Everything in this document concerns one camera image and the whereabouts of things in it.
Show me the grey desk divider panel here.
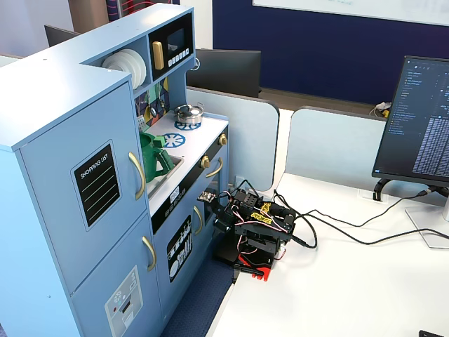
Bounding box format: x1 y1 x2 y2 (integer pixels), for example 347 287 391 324
285 106 387 184
185 86 281 192

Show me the black toy microwave door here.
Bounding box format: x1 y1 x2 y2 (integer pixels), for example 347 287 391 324
147 13 193 81

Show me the black monitor back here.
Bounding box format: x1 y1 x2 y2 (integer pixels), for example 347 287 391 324
187 48 262 99

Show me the navy pin board partition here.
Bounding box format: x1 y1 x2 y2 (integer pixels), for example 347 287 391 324
212 0 449 107

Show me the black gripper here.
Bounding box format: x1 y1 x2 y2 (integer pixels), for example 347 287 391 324
206 199 237 234

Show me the long black cable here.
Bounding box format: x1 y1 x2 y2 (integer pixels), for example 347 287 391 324
272 189 449 251

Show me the blue toy kitchen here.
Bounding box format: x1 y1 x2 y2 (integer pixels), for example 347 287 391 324
0 3 231 337

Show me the yellow white cable bundle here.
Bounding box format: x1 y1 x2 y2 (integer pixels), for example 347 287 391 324
368 100 392 119

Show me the navy textured mat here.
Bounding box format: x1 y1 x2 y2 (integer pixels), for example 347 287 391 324
159 258 236 337

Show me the black cable with plug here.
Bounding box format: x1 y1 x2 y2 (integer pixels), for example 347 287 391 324
294 187 449 225

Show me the white toy plate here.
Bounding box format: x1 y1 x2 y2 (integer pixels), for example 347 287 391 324
101 51 138 77
119 48 144 85

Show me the stack of white plates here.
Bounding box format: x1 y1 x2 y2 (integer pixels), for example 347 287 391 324
123 48 147 88

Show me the silver monitor stand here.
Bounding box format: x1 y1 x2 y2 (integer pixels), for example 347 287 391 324
405 194 449 250

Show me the blue shopping list cabinet door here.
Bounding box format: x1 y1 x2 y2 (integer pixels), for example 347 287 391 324
19 81 151 295

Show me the toy oven door gold handle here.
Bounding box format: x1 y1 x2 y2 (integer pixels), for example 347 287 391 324
202 147 226 227

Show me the steel toy pot with lid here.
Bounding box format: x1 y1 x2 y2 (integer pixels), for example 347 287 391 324
174 103 206 125

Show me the brown wooden cabinet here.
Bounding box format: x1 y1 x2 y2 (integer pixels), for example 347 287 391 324
67 0 122 35

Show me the green toy pitcher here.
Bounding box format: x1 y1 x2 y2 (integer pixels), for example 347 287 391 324
139 131 175 184

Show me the blue dishwasher door black print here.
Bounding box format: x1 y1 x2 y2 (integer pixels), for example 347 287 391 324
152 187 207 319

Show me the computer monitor showing code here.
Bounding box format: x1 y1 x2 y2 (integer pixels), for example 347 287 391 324
371 55 449 186

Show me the steel toy sink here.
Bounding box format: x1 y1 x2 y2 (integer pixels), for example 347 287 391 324
146 156 185 201

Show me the dark monitor behind kitchen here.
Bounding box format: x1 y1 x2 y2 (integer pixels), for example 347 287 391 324
43 25 82 48

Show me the whiteboard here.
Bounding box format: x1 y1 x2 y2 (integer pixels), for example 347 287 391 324
251 0 449 27

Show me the red robot base clamp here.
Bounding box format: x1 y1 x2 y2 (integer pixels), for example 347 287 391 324
238 254 274 282

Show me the blue ice dispenser cabinet door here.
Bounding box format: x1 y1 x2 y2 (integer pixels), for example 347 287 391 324
69 209 164 337

